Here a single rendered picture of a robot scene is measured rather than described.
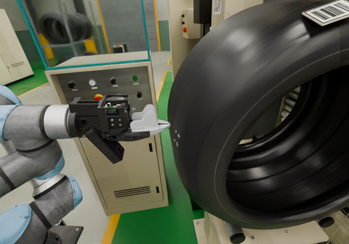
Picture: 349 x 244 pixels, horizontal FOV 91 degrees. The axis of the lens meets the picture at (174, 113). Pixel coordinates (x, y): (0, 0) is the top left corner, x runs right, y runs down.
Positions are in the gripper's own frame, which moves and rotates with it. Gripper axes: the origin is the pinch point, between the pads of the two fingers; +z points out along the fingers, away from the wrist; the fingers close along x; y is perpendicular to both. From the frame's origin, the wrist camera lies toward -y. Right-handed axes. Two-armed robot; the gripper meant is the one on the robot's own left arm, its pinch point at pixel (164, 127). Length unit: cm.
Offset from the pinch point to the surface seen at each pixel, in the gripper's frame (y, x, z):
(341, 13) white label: 25.3, -11.9, 22.0
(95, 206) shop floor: -131, 72, -54
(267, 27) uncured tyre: 23.0, -7.9, 14.5
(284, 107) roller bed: -13, 36, 66
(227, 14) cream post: 26.0, 25.0, 21.2
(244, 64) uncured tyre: 17.8, -10.0, 11.0
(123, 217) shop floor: -128, 57, -26
